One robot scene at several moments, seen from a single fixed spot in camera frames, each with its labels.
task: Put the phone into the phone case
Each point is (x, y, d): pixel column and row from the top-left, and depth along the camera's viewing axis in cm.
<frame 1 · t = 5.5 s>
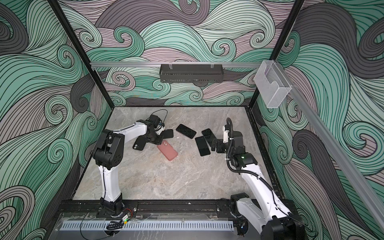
left hand: (160, 141, 99), fingers closed
right hand: (219, 140, 81), fingers open
pink phone case: (169, 152, 98), on the table
black phone patterned reflection: (186, 131, 107), on the table
black phone centre right: (202, 146, 100), on the table

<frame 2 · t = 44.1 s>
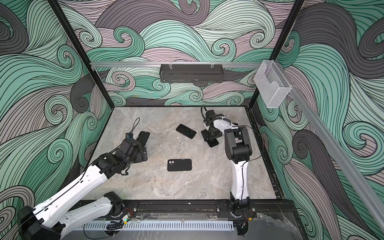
left hand: (139, 151, 78), fingers open
right hand: (211, 137, 102), fingers open
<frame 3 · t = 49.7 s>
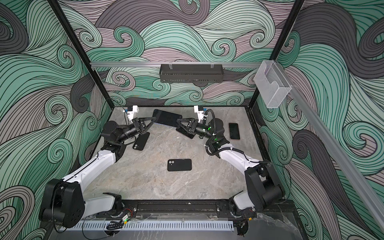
left hand: (155, 119, 69), fingers closed
right hand: (177, 123, 69), fingers open
black phone far right: (166, 118, 71), point 34 cm above the table
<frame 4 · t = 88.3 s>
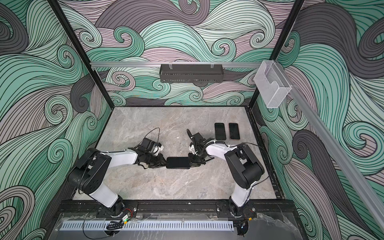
left hand: (167, 164, 89), fingers closed
right hand: (188, 166, 88), fingers closed
black phone patterned reflection: (175, 161, 93), on the table
black phone far right: (220, 131, 109), on the table
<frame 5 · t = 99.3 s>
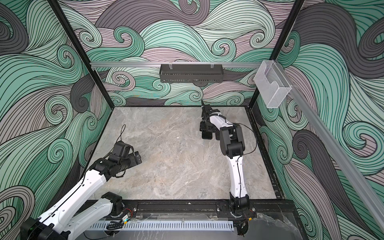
left hand: (134, 158, 81), fingers open
right hand: (206, 129, 106), fingers open
